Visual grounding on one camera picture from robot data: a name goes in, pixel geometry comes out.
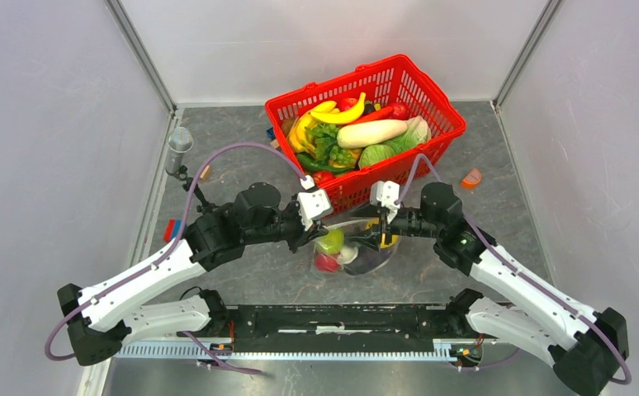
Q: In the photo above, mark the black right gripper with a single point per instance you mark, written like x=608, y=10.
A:
x=373, y=235

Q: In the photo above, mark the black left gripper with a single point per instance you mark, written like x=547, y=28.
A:
x=304, y=236

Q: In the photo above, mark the green lime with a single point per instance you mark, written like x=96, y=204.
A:
x=331, y=243

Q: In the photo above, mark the red apple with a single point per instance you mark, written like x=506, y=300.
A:
x=326, y=263
x=346, y=103
x=399, y=111

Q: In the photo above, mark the white garlic bulb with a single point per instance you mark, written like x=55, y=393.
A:
x=347, y=254

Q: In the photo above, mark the purple eggplant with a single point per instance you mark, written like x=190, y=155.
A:
x=367, y=260

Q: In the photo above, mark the clear zip top bag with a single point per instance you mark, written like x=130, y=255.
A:
x=350, y=228

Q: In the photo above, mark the yellow lemon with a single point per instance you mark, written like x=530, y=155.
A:
x=369, y=225

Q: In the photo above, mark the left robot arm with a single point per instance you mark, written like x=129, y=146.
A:
x=102, y=318

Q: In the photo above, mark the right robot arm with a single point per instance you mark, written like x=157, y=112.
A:
x=586, y=348

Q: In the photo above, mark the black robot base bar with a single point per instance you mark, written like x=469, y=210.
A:
x=320, y=328

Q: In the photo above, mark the dark green cucumber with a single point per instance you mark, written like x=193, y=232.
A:
x=310, y=164

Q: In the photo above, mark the orange slice toy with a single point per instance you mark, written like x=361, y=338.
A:
x=472, y=179

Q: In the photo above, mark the green grape bunch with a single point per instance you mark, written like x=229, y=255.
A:
x=341, y=157

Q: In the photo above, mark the black mini tripod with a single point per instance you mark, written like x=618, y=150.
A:
x=190, y=183

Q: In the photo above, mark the pale green cabbage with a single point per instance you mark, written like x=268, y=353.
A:
x=418, y=132

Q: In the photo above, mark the green lettuce leaf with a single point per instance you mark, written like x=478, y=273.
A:
x=324, y=138

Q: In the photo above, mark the blue block behind basket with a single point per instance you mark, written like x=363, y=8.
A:
x=269, y=133

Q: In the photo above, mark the small wooden block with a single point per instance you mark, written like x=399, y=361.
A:
x=206, y=173

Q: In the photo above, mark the white long squash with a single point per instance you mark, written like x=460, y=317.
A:
x=366, y=134

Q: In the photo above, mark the yellow banana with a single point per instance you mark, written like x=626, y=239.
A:
x=299, y=139
x=343, y=117

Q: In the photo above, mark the red chili pepper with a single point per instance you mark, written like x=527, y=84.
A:
x=381, y=114

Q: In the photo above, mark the red blue toy brick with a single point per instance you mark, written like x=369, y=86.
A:
x=171, y=230

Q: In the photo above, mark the red plastic basket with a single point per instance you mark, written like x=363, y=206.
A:
x=394, y=79

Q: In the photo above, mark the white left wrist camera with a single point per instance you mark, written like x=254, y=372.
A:
x=314, y=203

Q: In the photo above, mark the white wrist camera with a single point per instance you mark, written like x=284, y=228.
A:
x=385, y=196
x=314, y=203

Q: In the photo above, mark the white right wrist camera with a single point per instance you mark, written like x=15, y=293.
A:
x=385, y=196

